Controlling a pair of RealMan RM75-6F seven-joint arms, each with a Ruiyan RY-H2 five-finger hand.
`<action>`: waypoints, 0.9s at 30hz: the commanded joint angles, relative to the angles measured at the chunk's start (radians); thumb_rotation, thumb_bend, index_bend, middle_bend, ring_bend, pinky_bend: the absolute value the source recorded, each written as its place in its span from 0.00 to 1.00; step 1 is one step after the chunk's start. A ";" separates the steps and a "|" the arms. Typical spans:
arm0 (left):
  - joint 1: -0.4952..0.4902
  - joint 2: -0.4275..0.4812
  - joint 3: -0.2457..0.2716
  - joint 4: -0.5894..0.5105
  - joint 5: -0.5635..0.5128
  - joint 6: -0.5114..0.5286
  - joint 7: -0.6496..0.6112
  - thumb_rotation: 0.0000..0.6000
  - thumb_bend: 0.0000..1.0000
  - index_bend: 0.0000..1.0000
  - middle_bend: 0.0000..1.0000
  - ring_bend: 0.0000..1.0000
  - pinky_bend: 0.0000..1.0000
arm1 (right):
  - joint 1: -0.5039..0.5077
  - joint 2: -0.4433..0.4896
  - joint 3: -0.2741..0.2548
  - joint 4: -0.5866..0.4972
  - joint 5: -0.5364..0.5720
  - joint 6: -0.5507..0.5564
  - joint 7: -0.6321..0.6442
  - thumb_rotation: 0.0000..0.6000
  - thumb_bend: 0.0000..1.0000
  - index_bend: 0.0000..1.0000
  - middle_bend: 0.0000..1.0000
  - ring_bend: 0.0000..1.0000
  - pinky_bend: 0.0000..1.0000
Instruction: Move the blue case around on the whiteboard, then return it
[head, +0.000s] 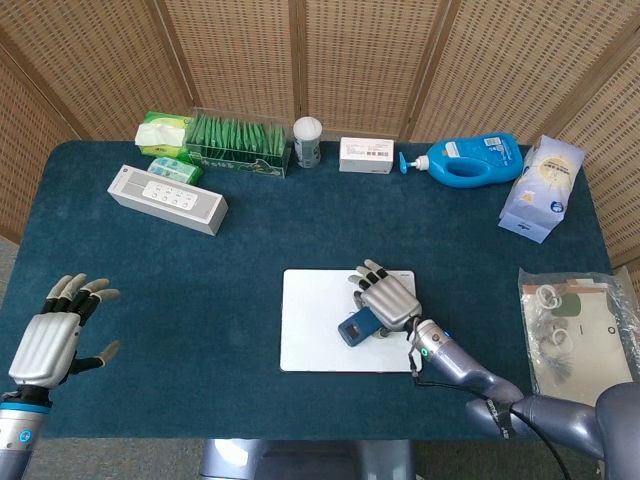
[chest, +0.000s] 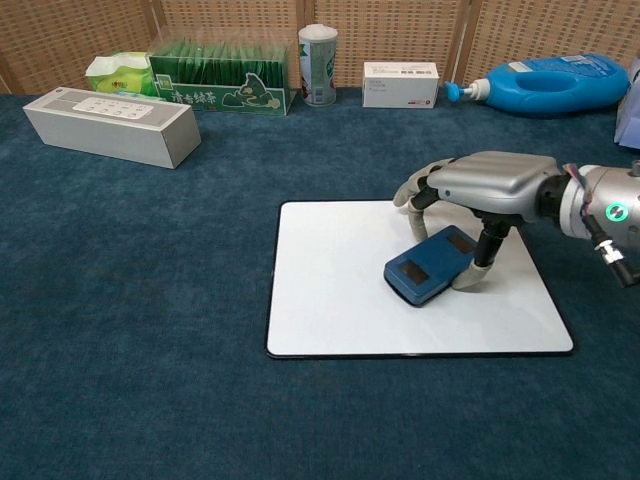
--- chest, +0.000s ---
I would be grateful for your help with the green tissue pack open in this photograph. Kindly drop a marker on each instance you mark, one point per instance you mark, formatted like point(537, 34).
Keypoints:
point(120, 75)

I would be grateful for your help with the blue whiteboard eraser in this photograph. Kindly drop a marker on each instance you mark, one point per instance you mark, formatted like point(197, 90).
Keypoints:
point(435, 260)

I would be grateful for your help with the small white whiteboard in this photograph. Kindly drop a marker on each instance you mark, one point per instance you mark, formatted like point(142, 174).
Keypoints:
point(325, 300)

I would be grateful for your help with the blue pump detergent bottle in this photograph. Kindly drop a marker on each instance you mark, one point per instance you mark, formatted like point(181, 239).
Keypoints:
point(550, 85)

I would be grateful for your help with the dark teal table mat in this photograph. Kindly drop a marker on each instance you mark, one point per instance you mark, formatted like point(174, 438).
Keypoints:
point(125, 300)

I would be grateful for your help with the woven rattan folding screen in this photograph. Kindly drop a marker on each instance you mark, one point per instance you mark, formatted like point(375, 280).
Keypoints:
point(400, 30)

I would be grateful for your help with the small green tissue pack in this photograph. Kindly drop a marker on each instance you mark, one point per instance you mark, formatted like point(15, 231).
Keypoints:
point(135, 94)

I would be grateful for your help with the small white carton box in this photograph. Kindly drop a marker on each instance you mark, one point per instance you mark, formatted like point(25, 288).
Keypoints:
point(400, 85)

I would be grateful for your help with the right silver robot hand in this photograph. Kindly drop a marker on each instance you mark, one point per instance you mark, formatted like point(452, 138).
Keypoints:
point(495, 182)

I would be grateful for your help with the white-lid cylindrical can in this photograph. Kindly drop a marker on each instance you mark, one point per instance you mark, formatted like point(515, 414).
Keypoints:
point(318, 65)

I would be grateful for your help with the white rectangular speaker box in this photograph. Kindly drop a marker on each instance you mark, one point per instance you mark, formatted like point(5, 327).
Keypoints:
point(110, 130)

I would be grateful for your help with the clear green tea sachet box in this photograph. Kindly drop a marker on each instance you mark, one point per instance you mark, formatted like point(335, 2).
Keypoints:
point(220, 85)

